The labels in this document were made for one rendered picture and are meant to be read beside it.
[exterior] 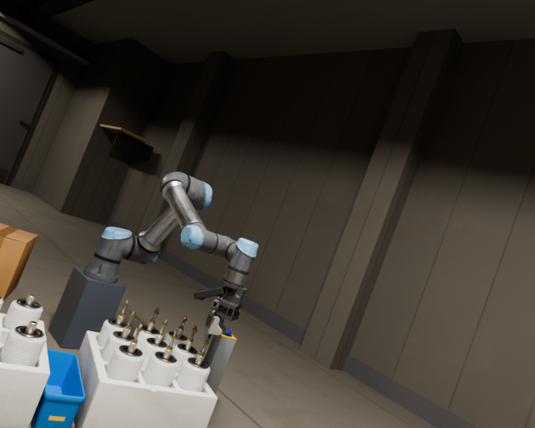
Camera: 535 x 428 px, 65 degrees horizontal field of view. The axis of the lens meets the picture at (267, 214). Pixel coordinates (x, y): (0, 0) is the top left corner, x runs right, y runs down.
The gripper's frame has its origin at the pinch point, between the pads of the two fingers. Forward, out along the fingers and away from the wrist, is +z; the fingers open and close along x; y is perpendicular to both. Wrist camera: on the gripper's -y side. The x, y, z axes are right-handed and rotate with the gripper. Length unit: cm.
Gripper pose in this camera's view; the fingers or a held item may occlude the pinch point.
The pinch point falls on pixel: (206, 335)
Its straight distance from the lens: 150.2
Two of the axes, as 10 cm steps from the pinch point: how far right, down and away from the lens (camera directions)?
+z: -3.6, 9.3, -0.5
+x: 2.8, 1.6, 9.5
